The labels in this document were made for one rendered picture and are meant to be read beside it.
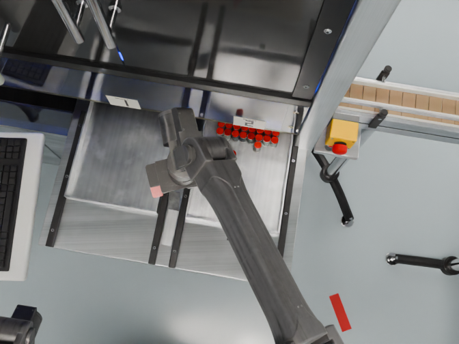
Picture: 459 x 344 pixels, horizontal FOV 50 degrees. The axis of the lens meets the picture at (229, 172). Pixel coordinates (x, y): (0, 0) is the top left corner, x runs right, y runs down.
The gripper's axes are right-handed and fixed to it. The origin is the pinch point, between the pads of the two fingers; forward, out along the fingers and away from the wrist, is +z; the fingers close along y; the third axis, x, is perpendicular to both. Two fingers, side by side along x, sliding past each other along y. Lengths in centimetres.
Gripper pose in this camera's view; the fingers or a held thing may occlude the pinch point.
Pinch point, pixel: (183, 178)
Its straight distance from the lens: 106.3
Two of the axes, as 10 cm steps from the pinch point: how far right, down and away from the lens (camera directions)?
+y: -9.6, 2.4, -1.3
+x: 2.6, 9.6, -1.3
